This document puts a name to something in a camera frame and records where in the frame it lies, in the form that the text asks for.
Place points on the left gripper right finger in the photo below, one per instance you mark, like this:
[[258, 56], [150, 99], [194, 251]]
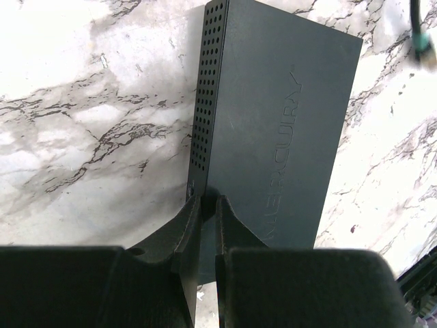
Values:
[[258, 286]]

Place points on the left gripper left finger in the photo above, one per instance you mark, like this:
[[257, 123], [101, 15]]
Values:
[[152, 284]]

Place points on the dark grey network switch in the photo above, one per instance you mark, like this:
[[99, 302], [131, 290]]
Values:
[[271, 98]]

